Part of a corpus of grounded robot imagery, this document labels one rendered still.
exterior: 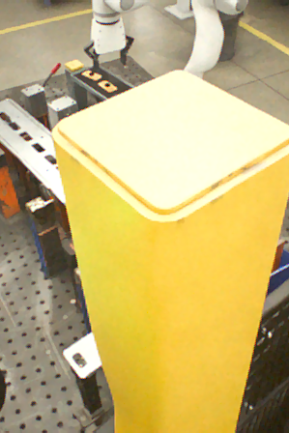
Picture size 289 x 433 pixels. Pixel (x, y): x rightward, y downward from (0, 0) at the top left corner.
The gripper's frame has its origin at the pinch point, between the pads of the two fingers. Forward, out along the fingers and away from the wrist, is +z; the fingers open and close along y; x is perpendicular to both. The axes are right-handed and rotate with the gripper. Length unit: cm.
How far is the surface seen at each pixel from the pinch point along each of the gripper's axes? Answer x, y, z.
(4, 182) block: -17, 42, 52
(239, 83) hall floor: -164, -178, 152
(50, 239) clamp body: 20, 34, 51
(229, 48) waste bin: -206, -192, 144
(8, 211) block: -15, 44, 66
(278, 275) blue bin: 83, -13, 19
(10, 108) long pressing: -54, 29, 44
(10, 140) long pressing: -30, 34, 42
